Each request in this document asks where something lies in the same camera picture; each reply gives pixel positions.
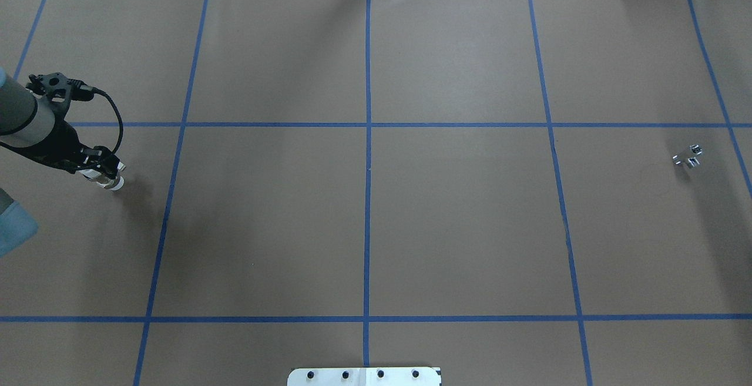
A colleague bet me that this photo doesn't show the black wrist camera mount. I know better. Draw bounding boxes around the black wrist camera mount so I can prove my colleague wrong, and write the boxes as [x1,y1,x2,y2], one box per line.
[26,72,95,113]

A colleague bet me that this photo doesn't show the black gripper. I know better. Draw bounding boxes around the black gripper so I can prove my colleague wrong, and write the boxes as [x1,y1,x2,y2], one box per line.
[17,119,126,180]

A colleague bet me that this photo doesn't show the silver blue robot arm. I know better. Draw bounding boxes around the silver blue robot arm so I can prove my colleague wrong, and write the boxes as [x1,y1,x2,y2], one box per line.
[1,70,125,191]

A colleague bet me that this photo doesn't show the black camera cable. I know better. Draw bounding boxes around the black camera cable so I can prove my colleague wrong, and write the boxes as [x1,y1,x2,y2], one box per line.
[91,86,124,155]

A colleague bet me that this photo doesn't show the white camera mast with base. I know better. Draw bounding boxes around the white camera mast with base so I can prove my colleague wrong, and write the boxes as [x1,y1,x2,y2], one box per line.
[287,367,443,385]

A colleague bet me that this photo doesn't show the white PPR ball valve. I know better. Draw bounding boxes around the white PPR ball valve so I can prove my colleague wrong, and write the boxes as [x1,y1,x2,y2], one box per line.
[77,169,125,191]

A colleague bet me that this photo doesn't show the chrome metal pipe fitting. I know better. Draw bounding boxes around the chrome metal pipe fitting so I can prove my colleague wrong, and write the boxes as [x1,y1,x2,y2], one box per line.
[672,143,703,169]

